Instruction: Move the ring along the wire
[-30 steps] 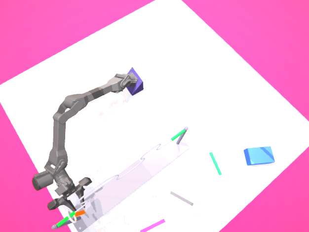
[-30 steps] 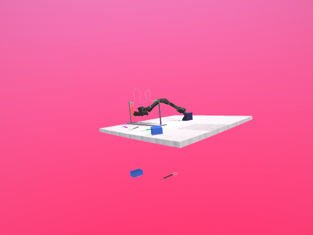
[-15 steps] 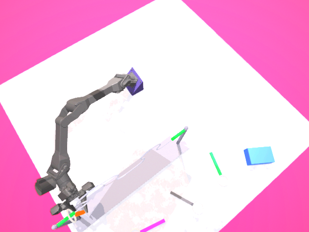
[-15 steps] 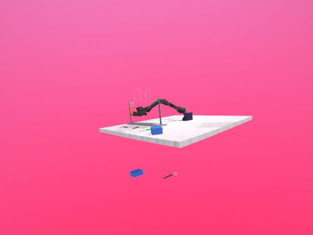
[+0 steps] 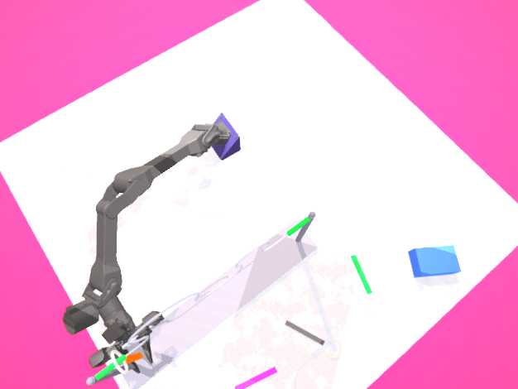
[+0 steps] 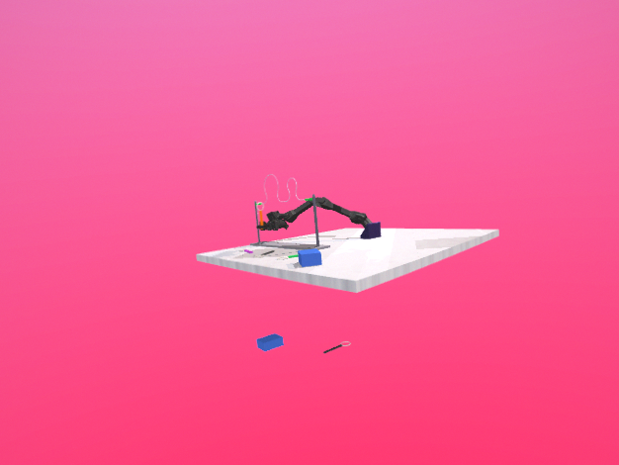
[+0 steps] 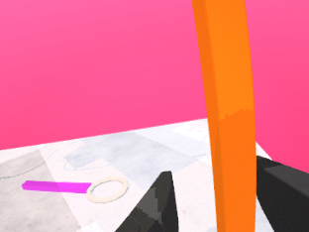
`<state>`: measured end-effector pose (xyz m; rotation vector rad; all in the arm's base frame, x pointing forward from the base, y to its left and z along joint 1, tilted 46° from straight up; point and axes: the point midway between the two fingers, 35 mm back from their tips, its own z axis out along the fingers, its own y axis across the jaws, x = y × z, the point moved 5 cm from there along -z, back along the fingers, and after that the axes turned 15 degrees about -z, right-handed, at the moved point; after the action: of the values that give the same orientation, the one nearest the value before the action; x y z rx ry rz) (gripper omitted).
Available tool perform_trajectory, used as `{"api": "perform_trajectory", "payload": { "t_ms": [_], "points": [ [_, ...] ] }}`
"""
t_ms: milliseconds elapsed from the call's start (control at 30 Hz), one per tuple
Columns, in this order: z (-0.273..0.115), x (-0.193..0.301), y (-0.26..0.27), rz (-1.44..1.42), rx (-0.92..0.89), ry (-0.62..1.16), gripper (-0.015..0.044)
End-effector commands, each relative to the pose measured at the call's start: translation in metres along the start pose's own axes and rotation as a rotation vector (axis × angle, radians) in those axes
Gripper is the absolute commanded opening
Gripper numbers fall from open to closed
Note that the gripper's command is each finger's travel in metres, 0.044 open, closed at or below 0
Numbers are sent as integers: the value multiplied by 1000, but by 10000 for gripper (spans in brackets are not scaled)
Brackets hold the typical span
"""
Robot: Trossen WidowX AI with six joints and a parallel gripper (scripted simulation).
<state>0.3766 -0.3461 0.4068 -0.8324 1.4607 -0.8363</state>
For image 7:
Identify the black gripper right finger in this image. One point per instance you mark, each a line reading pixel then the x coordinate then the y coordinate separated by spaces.
pixel 283 194

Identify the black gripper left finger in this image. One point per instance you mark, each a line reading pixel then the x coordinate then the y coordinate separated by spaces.
pixel 156 211

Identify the orange handle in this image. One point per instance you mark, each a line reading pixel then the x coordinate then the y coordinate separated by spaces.
pixel 224 47

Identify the pink handle with cream ring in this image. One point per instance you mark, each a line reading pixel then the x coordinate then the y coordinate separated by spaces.
pixel 82 187

